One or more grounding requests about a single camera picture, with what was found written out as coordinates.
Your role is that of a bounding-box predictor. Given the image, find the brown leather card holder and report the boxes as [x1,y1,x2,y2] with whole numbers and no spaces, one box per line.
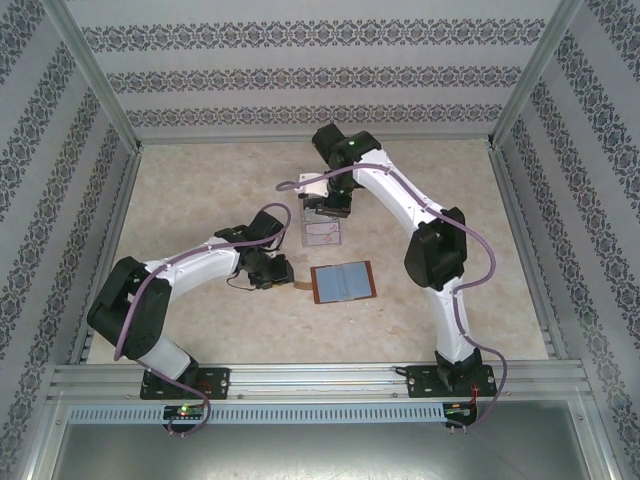
[294,259,377,306]

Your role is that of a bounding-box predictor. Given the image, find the aluminium mounting rail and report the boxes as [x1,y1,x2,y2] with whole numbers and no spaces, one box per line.
[47,363,594,401]

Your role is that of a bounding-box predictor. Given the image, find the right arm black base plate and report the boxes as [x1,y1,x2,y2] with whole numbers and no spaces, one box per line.
[405,363,499,400]

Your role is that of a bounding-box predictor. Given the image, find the aluminium frame post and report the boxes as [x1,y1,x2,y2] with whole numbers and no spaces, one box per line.
[42,0,146,154]
[484,0,586,151]

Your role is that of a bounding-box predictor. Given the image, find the aluminium side rail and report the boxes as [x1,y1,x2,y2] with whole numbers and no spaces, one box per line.
[67,147,146,366]
[487,144,571,364]

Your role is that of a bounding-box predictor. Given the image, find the grey slotted cable duct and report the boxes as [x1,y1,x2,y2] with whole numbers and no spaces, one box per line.
[67,402,446,425]

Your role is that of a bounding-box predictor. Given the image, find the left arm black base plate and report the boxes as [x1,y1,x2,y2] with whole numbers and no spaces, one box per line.
[139,366,232,401]

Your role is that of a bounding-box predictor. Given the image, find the thin black cable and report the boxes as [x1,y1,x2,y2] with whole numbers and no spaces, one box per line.
[223,269,259,292]

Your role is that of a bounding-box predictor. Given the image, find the grey metal shelf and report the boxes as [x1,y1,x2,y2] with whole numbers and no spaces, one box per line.
[22,397,619,480]

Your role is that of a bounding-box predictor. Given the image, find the white VIP card pink print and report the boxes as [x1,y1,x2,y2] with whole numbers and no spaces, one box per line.
[303,222,343,247]

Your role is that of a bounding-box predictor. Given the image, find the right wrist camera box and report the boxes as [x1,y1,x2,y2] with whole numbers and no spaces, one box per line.
[294,171,329,197]

